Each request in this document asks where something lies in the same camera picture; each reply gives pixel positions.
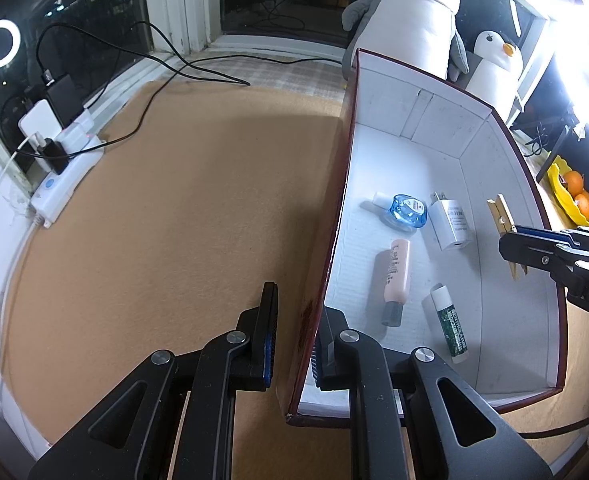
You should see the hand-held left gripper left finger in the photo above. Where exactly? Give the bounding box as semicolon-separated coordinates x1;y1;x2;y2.
27;281;280;480

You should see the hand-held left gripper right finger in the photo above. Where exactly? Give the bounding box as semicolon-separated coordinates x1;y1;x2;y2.
310;305;555;480

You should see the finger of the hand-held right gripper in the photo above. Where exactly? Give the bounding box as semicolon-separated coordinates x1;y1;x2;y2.
511;225;589;244
499;232;575;274

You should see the wooden clothespin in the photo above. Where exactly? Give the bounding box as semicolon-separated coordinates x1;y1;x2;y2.
485;194;530;281

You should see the white usb wall charger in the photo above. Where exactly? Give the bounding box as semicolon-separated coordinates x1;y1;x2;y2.
427;191;472;252

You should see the green lip balm stick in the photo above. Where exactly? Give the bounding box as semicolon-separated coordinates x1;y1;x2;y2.
429;284;471;364

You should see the pink cosmetic tube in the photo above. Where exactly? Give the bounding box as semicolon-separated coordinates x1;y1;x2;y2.
374;238;411;327

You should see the red cardboard box white inside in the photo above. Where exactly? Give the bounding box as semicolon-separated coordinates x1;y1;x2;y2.
284;47;569;428

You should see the small white tube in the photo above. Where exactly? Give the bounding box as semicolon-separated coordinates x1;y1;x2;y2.
359;191;392;210

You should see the yellow fruit tray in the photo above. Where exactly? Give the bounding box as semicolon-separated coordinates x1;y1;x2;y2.
547;156;589;228

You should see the black stand leg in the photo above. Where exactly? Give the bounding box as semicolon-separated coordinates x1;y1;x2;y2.
534;110;582;183

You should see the small penguin plush toy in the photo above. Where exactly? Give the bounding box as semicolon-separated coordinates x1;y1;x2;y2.
464;30;525;111

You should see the large penguin plush toy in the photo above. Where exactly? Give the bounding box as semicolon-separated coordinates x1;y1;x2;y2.
341;0;470;83

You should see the white power strip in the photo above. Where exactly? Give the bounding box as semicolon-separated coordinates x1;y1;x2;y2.
29;110;106;228

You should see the checked white cloth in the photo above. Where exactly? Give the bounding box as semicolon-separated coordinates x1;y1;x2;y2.
139;50;350;106

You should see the small black plug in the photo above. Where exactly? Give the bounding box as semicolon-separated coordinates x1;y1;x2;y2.
37;137;72;173

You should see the black power adapter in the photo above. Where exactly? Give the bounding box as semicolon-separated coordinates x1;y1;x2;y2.
44;74;85;128

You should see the white charger block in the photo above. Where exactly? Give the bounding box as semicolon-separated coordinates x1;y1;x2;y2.
18;101;58;143

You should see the black ring light cable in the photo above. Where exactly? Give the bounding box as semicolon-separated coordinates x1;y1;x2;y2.
521;122;550;158

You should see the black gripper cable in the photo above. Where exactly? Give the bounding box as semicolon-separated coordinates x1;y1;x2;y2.
517;407;589;438

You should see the long black cable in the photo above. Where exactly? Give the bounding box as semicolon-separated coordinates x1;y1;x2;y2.
92;55;342;148

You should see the black cable with plug end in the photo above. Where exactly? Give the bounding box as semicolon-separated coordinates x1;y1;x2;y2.
37;21;251;87

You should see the white window frame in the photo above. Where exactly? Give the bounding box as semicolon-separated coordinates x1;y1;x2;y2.
0;0;589;196

